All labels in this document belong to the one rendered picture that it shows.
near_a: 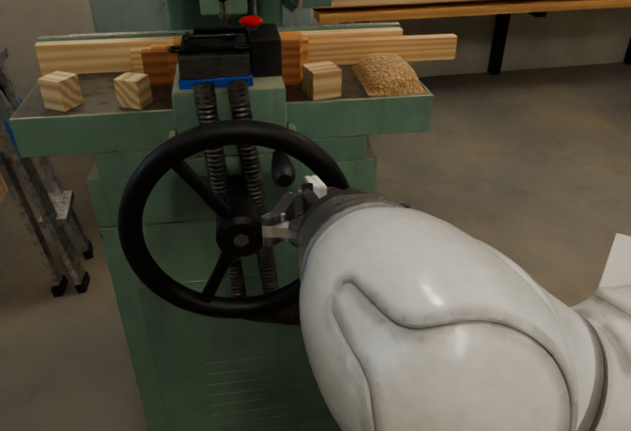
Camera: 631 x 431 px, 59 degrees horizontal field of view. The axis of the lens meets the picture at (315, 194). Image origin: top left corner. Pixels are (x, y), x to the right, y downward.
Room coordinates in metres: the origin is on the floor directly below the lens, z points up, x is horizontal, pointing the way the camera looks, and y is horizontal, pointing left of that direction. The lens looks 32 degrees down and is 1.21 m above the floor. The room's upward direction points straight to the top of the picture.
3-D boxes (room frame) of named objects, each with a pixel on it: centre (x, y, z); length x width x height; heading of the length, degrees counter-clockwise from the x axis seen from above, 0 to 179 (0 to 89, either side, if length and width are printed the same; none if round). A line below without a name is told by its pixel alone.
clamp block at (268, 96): (0.71, 0.12, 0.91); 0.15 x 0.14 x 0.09; 99
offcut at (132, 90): (0.75, 0.26, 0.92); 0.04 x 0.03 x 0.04; 75
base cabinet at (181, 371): (1.02, 0.16, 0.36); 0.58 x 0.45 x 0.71; 9
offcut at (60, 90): (0.74, 0.36, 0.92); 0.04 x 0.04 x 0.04; 67
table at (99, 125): (0.79, 0.13, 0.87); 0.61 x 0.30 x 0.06; 99
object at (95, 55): (0.92, 0.15, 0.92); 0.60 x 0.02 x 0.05; 99
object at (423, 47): (0.92, 0.03, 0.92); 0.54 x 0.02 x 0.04; 99
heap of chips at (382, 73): (0.85, -0.11, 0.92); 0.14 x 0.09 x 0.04; 9
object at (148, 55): (0.85, 0.14, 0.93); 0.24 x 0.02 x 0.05; 99
